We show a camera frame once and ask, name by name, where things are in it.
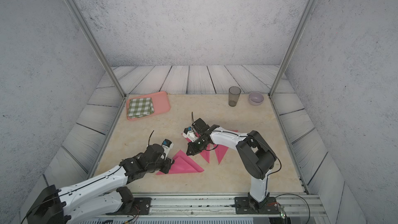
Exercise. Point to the green checkered cloth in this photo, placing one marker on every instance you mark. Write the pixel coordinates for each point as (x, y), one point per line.
(138, 108)

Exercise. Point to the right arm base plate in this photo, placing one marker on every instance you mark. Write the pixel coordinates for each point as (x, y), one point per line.
(248, 205)

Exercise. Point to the pink square paper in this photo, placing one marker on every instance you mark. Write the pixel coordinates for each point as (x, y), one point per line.
(221, 154)

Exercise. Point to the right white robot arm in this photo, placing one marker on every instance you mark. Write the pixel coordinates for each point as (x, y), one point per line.
(255, 153)

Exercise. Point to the grey translucent cup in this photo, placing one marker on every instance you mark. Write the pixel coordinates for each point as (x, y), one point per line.
(234, 94)

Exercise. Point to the right aluminium frame post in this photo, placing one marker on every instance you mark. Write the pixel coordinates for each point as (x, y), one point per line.
(309, 7)

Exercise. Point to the pink plastic tray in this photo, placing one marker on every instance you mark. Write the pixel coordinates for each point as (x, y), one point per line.
(160, 102)

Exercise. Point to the lilac bowl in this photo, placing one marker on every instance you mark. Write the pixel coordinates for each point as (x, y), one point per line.
(255, 98)

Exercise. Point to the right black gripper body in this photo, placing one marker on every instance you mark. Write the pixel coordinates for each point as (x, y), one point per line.
(197, 146)

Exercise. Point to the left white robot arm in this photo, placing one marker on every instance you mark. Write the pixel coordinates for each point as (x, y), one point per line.
(105, 194)

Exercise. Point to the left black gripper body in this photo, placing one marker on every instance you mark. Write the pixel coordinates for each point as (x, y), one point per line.
(164, 166)

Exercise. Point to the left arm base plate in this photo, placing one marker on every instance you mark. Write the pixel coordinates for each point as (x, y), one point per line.
(137, 206)

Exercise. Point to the front aluminium rail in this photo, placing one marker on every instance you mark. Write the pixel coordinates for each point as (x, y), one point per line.
(306, 207)

